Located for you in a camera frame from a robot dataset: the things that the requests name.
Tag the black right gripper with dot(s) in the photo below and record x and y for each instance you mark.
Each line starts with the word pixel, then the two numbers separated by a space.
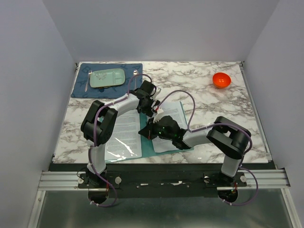
pixel 147 131

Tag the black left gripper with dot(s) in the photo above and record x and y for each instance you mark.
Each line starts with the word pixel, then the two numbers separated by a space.
pixel 148 111

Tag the teal folder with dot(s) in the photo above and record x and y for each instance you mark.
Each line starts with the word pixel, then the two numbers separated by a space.
pixel 146 145

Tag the white printed paper sheet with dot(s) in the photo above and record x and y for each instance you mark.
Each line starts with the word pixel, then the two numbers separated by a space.
pixel 125 142

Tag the white printed paper stack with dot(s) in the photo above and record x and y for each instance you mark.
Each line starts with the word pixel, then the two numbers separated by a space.
pixel 175 110

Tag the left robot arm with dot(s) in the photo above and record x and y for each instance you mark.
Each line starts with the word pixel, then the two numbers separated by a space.
pixel 98 124

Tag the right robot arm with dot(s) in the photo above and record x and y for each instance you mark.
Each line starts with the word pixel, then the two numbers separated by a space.
pixel 232 139

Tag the silver spoon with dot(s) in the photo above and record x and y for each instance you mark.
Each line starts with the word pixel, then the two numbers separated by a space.
pixel 135 74

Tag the light green plate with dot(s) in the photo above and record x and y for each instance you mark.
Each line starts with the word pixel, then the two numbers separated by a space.
pixel 106 78

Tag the silver fork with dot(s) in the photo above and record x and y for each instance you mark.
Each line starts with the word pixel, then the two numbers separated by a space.
pixel 88 79

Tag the blue placemat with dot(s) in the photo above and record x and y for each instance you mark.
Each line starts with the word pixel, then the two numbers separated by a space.
pixel 103 92

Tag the orange bowl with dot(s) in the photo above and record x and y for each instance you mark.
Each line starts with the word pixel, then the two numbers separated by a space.
pixel 221 80

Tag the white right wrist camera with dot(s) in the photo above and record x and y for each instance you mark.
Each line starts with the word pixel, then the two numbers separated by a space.
pixel 159 115

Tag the black mounting base rail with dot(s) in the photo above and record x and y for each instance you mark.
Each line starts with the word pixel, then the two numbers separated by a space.
pixel 146 181

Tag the aluminium frame rail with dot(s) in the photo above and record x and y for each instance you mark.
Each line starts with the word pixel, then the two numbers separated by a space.
pixel 260 204

